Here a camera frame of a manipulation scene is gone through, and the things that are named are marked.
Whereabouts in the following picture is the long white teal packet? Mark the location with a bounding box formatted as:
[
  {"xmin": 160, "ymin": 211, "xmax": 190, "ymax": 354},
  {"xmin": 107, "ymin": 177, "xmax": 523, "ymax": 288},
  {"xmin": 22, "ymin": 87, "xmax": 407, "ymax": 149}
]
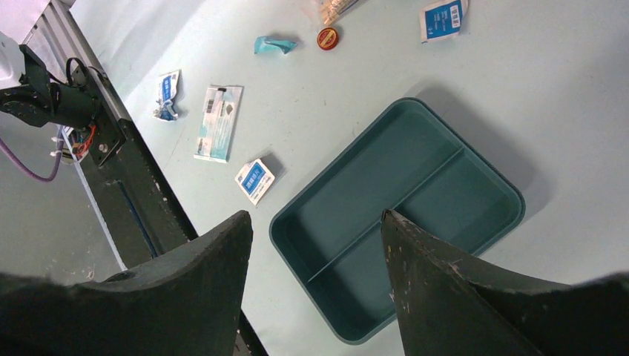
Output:
[{"xmin": 193, "ymin": 85, "xmax": 243, "ymax": 163}]

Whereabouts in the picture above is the crumpled blue white sachet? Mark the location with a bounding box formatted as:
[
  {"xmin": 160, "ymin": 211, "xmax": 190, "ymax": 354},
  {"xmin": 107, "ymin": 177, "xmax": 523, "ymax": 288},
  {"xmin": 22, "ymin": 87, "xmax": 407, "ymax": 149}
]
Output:
[{"xmin": 153, "ymin": 70, "xmax": 181, "ymax": 122}]

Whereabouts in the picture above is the clear bag of swabs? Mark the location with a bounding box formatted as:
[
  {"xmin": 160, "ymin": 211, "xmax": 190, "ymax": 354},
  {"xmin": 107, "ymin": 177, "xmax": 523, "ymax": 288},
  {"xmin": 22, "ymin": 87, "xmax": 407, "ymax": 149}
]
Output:
[{"xmin": 309, "ymin": 0, "xmax": 360, "ymax": 25}]

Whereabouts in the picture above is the small blue white sachet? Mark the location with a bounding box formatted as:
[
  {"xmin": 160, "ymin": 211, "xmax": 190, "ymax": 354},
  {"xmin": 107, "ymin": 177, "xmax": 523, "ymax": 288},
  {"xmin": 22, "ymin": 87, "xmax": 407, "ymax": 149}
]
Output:
[{"xmin": 419, "ymin": 0, "xmax": 469, "ymax": 43}]

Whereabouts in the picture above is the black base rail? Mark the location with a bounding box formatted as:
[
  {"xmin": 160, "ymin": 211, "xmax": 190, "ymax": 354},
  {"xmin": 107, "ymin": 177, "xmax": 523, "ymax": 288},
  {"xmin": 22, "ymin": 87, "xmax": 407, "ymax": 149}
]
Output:
[{"xmin": 66, "ymin": 67, "xmax": 266, "ymax": 355}]

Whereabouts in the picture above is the blue white alcohol pad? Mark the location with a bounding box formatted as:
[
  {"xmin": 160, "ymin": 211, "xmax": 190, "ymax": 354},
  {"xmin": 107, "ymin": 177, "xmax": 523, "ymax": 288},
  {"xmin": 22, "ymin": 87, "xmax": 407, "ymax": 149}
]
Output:
[{"xmin": 234, "ymin": 159, "xmax": 275, "ymax": 205}]

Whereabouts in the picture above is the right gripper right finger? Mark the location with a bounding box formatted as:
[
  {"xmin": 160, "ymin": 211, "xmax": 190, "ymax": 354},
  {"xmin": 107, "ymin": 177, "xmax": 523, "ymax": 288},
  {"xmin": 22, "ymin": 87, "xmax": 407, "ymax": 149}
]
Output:
[{"xmin": 381, "ymin": 210, "xmax": 628, "ymax": 355}]

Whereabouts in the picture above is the teal divided tray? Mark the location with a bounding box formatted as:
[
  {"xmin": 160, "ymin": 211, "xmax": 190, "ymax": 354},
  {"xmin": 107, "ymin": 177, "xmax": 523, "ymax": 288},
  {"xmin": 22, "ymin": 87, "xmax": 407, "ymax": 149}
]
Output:
[{"xmin": 269, "ymin": 97, "xmax": 526, "ymax": 345}]

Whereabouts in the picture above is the teal crumpled wrapper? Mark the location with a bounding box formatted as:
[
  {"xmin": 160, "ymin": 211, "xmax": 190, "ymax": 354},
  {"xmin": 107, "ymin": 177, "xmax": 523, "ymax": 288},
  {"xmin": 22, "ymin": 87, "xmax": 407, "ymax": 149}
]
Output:
[{"xmin": 254, "ymin": 36, "xmax": 298, "ymax": 55}]

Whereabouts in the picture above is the small red round tin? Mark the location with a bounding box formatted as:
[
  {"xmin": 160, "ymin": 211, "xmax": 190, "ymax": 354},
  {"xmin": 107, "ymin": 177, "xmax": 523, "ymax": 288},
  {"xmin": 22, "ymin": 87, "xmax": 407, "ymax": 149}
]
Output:
[{"xmin": 317, "ymin": 27, "xmax": 340, "ymax": 51}]

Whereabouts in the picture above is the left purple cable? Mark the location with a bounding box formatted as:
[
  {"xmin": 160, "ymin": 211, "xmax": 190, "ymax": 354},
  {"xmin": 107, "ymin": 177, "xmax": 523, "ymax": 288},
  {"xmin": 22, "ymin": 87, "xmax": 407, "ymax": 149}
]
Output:
[{"xmin": 0, "ymin": 132, "xmax": 65, "ymax": 184}]

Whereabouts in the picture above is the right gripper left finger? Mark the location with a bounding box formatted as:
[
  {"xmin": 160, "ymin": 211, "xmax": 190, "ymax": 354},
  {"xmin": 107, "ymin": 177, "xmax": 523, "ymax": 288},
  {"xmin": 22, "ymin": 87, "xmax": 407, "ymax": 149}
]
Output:
[{"xmin": 1, "ymin": 211, "xmax": 253, "ymax": 355}]

